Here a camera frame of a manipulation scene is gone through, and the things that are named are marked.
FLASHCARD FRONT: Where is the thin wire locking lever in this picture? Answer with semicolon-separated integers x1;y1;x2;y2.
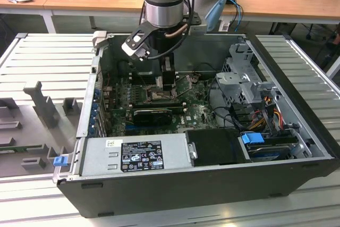
139;73;150;91

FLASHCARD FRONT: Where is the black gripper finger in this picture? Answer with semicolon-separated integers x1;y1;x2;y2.
160;56;176;91

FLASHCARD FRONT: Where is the black open PC case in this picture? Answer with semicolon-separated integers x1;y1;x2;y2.
53;31;340;218

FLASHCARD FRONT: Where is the green motherboard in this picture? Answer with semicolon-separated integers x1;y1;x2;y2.
102;77;221;136

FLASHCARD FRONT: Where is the silver power supply unit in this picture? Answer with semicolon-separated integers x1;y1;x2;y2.
79;133;193;177

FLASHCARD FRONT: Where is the blue case latch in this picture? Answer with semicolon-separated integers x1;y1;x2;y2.
53;156;67;168

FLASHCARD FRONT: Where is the coloured wire bundle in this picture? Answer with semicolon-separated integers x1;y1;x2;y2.
249;96;285;132

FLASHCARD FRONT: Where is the black looped cable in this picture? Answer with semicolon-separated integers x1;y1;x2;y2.
206;63;240;129

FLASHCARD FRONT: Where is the grey parts rack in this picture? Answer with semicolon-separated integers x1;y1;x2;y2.
0;80;83;178

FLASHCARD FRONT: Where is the silver metal drive cage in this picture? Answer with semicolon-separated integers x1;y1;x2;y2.
215;43;279;105

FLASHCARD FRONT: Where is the black plastic shroud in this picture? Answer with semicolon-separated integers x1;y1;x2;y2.
184;128;252;167

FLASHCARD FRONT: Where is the grey case corner bracket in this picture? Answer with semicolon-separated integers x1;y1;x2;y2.
92;30;108;50

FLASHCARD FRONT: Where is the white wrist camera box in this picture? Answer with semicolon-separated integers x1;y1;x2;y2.
121;33;150;61

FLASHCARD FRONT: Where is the blue cable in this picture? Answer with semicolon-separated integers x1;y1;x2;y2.
225;0;244;24

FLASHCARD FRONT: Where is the CPU socket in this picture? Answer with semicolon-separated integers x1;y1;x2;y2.
144;83;178;103

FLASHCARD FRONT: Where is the black RAM slot row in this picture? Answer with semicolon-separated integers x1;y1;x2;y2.
132;100;187;113
131;71;179;85

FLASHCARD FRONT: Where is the black graphics card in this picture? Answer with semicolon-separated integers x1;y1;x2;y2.
132;108;172;127

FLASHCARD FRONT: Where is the hard disk in blue carrier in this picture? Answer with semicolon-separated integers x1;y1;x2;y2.
240;132;293;163

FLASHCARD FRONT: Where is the pale blue teach pendant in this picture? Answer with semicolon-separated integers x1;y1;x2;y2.
203;0;227;32

